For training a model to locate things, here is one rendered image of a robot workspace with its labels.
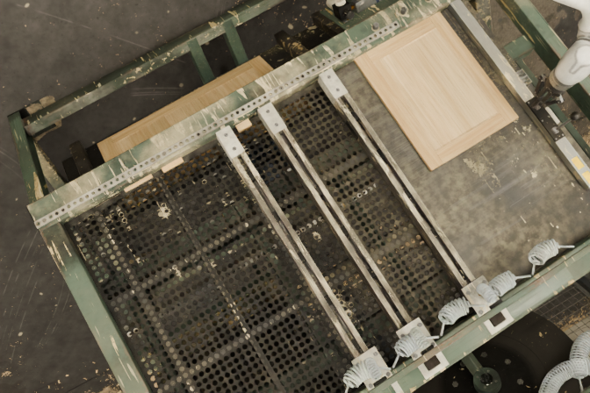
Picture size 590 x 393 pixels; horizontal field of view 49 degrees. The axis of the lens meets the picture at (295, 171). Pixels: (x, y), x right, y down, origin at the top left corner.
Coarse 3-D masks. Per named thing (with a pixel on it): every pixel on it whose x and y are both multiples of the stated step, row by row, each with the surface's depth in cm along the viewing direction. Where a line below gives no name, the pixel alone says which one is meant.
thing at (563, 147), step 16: (464, 16) 271; (480, 32) 270; (480, 48) 270; (496, 48) 268; (496, 64) 266; (512, 80) 264; (528, 96) 262; (528, 112) 263; (544, 128) 258; (560, 144) 257; (576, 176) 256
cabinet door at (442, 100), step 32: (416, 32) 271; (448, 32) 271; (384, 64) 267; (416, 64) 267; (448, 64) 268; (384, 96) 263; (416, 96) 263; (448, 96) 264; (480, 96) 264; (416, 128) 259; (448, 128) 260; (480, 128) 260; (448, 160) 256
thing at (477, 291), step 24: (336, 96) 256; (360, 120) 255; (360, 144) 258; (384, 168) 248; (408, 192) 247; (408, 216) 250; (432, 216) 244; (432, 240) 241; (456, 264) 242; (480, 288) 224; (480, 312) 230; (504, 312) 231
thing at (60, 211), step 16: (384, 32) 266; (352, 48) 264; (320, 64) 262; (272, 96) 257; (240, 112) 255; (176, 144) 251; (160, 160) 249; (128, 176) 246; (96, 192) 244; (64, 208) 242
